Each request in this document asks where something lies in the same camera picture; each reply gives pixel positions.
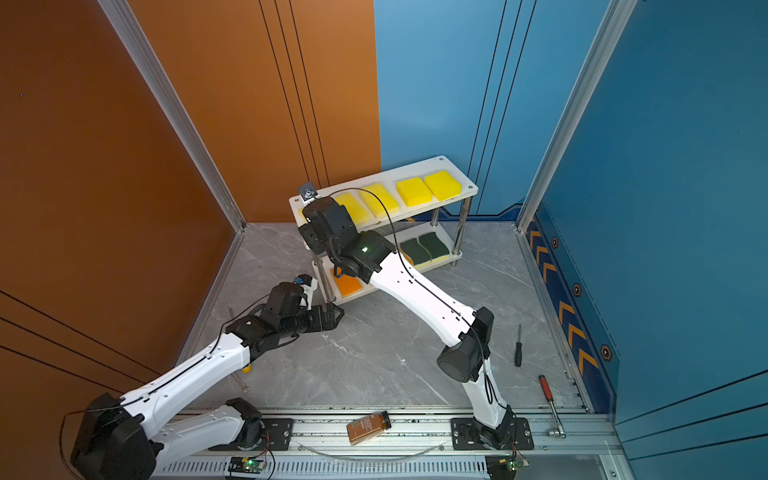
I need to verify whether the white two-tier metal shelf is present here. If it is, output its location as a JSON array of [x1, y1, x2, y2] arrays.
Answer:
[[289, 156, 478, 304]]

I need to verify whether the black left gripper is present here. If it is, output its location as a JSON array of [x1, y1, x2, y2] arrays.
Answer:
[[280, 301, 347, 341]]

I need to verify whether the green circuit board left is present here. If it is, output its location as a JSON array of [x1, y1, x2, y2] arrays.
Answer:
[[227, 457, 268, 475]]

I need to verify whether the aluminium corner post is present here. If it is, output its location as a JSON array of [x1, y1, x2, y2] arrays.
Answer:
[[516, 0, 637, 234], [98, 0, 246, 234]]

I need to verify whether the black-handled screwdriver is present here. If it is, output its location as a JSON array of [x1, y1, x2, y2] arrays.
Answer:
[[514, 325, 523, 367]]

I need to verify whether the green circuit board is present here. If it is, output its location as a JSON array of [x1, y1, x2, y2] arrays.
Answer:
[[227, 457, 268, 475], [485, 455, 530, 480]]

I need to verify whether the aluminium corner post right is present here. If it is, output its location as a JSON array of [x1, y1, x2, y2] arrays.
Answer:
[[516, 0, 637, 234]]

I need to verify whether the green circuit board right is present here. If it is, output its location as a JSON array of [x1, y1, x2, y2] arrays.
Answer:
[[485, 455, 530, 480]]

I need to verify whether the yellow sponge bottom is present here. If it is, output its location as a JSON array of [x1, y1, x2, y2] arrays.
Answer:
[[358, 183, 400, 219]]

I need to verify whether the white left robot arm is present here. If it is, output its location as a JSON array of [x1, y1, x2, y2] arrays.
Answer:
[[69, 275, 344, 479]]

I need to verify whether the aluminium corner post left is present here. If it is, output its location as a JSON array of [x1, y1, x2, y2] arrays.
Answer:
[[98, 0, 246, 234]]

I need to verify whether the green yellow sponge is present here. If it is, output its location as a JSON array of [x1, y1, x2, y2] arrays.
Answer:
[[418, 232, 450, 262], [400, 238, 432, 267]]

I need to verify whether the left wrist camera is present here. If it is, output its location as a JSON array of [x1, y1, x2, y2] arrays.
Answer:
[[294, 274, 318, 309]]

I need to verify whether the brown spice jar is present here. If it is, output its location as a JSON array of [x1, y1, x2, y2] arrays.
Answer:
[[346, 411, 392, 446]]

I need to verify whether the aluminium front rail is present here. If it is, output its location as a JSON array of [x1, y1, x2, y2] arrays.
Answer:
[[157, 407, 634, 479]]

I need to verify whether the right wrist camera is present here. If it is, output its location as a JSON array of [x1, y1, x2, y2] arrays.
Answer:
[[298, 182, 319, 205]]

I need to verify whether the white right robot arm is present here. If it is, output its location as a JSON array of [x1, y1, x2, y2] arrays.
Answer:
[[299, 197, 517, 450]]

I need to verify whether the red-handled ratchet tool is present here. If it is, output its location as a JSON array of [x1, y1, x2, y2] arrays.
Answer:
[[538, 375, 567, 439]]

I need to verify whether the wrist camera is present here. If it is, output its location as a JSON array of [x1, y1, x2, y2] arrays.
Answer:
[[294, 274, 318, 309], [298, 182, 319, 205]]

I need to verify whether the yellow sponge top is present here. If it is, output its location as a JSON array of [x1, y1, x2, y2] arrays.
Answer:
[[423, 170, 463, 202]]

